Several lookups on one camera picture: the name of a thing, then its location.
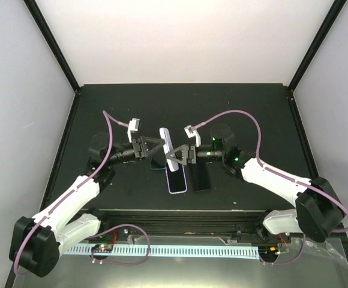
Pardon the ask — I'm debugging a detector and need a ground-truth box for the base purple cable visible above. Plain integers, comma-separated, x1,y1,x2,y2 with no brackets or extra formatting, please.
89,223,152,266
259,235,306,267

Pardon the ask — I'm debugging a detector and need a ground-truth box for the lilac phone case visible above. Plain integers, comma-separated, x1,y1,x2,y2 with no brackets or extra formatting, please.
164,166,188,195

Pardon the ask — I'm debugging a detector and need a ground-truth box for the white slotted cable duct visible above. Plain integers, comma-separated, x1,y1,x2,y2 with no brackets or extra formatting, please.
65,243,259,260

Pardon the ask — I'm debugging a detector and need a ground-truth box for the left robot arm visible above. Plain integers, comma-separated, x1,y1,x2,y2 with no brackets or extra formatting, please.
9,133,164,277

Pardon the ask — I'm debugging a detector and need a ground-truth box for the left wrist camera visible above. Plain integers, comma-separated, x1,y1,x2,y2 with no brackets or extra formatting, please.
127,118,140,143

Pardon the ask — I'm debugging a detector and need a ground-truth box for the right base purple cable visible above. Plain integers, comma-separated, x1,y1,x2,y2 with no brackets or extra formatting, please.
259,235,306,267

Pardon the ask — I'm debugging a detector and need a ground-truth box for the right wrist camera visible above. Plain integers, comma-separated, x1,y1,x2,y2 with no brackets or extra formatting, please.
184,125,202,147

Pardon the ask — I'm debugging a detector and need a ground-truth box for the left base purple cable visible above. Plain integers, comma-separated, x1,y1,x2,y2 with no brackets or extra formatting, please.
89,223,152,266

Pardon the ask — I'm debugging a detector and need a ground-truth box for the small circuit board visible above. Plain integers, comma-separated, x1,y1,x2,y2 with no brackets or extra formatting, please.
91,244,113,254

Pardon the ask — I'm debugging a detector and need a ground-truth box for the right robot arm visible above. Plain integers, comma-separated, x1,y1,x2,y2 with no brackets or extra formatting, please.
159,124,346,242

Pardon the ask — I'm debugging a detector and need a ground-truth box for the teal edged phone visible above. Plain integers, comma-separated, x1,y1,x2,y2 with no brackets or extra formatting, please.
150,150,166,170

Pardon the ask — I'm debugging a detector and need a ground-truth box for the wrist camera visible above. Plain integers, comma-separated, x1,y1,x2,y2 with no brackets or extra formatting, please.
127,118,140,143
184,125,202,147

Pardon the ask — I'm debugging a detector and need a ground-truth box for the lilac magsafe cased phone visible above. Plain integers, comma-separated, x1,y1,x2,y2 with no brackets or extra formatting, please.
159,127,179,172

